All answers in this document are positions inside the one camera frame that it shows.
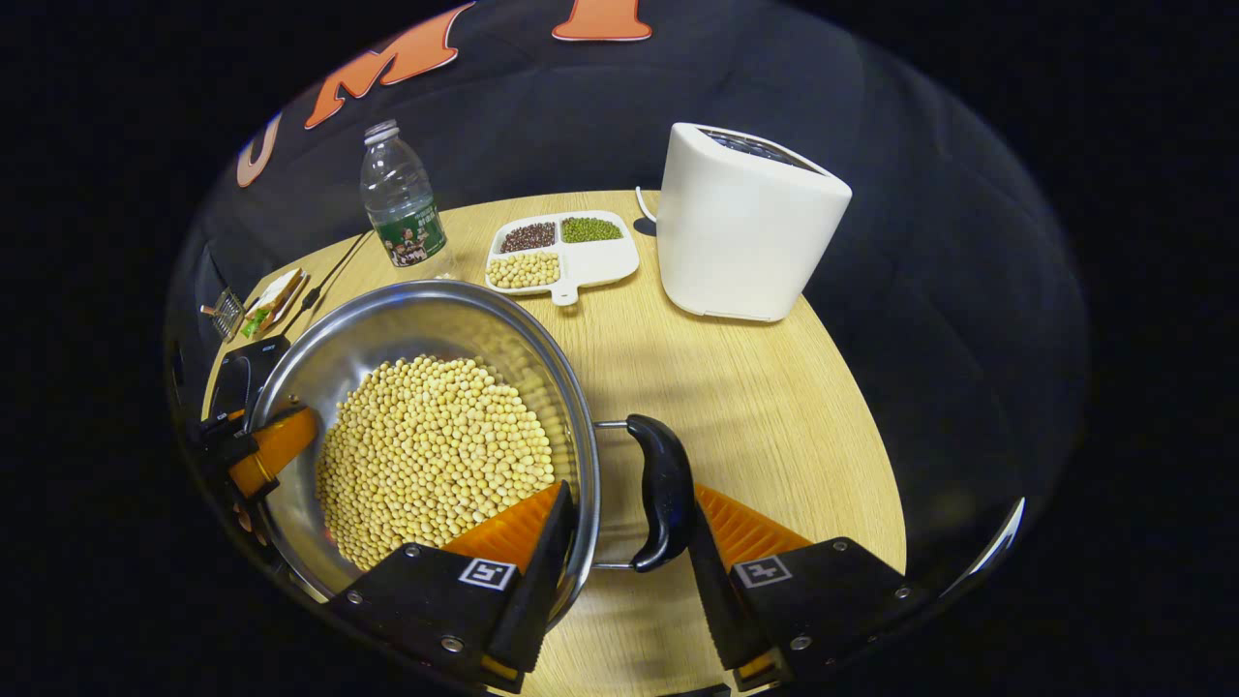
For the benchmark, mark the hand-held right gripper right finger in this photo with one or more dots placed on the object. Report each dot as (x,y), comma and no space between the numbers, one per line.
(716,600)

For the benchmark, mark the black induction cooktop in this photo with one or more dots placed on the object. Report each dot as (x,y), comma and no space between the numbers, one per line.
(242,378)

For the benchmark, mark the sandwich with lettuce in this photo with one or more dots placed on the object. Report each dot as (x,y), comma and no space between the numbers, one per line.
(274,302)

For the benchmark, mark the steel pot with soybeans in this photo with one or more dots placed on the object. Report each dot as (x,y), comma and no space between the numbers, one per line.
(426,455)

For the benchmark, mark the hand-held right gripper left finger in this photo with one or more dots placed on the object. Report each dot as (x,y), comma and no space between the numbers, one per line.
(532,590)

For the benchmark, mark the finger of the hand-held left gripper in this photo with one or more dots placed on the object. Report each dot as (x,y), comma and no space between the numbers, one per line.
(281,445)

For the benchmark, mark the white divided dish of beans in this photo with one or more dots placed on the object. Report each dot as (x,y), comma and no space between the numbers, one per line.
(600,261)

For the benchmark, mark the clear plastic water bottle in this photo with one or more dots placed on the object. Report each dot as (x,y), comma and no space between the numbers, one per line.
(402,203)

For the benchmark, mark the white toaster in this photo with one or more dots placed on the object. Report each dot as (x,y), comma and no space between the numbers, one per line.
(745,232)

